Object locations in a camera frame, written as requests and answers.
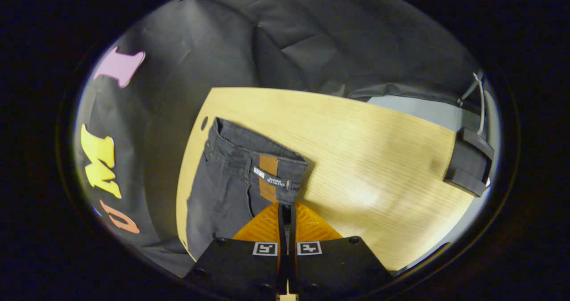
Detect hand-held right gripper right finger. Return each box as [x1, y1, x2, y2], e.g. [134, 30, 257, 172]
[287, 202, 395, 301]

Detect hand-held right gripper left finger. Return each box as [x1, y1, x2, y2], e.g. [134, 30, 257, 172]
[184, 202, 287, 301]

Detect black jeans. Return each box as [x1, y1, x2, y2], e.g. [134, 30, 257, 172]
[186, 117, 309, 261]

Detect black plastic block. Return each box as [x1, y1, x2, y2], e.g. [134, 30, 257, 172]
[444, 127, 495, 198]

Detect black backdrop cloth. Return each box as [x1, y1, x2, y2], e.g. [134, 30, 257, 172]
[73, 0, 490, 278]

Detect grey cable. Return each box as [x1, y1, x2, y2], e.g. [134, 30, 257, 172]
[458, 71, 487, 136]

